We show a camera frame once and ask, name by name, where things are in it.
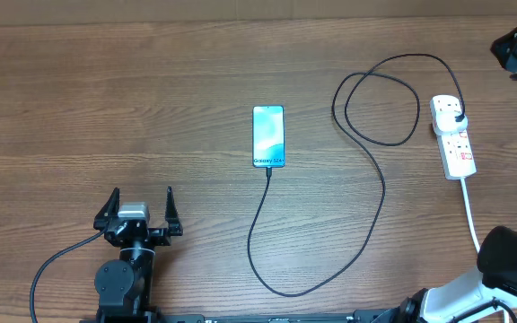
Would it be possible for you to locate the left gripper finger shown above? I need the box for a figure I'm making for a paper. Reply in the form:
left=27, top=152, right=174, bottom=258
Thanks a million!
left=165, top=186, right=183, bottom=236
left=93, top=188, right=120, bottom=230

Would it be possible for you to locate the blue Galaxy smartphone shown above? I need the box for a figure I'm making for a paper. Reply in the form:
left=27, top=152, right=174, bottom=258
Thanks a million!
left=252, top=106, right=285, bottom=168

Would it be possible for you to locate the black charging cable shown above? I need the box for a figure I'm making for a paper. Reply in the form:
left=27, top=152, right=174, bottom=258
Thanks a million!
left=246, top=53, right=467, bottom=299

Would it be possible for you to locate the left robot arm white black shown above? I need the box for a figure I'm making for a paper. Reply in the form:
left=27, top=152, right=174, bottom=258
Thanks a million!
left=93, top=188, right=183, bottom=322

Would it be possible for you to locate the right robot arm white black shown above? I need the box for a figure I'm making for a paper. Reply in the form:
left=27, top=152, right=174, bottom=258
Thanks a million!
left=375, top=27, right=517, bottom=323

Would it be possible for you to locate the white charger plug adapter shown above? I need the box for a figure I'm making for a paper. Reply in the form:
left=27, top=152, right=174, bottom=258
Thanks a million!
left=433, top=110, right=469, bottom=135

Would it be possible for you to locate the white power strip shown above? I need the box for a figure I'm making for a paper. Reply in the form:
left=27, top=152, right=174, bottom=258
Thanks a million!
left=430, top=95, right=477, bottom=180

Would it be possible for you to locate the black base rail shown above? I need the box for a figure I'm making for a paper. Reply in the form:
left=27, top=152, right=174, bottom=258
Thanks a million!
left=81, top=309, right=402, bottom=323

